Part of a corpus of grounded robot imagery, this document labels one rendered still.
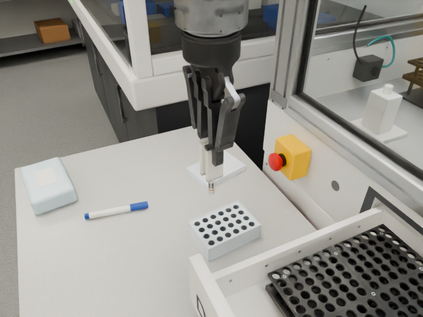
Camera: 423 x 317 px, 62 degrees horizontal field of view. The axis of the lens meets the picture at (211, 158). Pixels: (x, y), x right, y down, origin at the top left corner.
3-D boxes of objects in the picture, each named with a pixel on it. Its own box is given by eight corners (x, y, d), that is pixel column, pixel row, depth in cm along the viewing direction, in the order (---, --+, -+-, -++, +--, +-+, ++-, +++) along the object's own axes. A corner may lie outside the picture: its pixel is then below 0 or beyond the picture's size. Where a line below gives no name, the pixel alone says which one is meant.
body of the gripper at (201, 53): (169, 23, 45) (174, 89, 50) (201, 42, 39) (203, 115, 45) (219, 15, 48) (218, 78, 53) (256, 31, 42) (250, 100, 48)
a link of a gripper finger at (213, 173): (221, 139, 54) (223, 141, 53) (221, 174, 58) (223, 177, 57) (204, 144, 53) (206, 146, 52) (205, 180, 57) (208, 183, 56)
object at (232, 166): (206, 190, 85) (206, 185, 84) (186, 172, 90) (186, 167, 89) (245, 170, 91) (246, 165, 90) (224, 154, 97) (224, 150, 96)
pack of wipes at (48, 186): (79, 201, 82) (75, 187, 79) (36, 217, 77) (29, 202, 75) (63, 168, 92) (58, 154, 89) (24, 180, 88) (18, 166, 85)
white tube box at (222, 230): (208, 261, 68) (208, 249, 66) (188, 233, 74) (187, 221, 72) (259, 236, 73) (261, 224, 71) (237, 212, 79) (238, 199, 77)
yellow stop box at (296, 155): (287, 183, 75) (292, 155, 70) (269, 164, 80) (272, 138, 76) (306, 176, 77) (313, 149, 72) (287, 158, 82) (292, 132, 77)
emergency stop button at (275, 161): (275, 175, 74) (277, 160, 72) (265, 165, 77) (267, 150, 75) (287, 172, 75) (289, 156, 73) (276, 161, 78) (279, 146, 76)
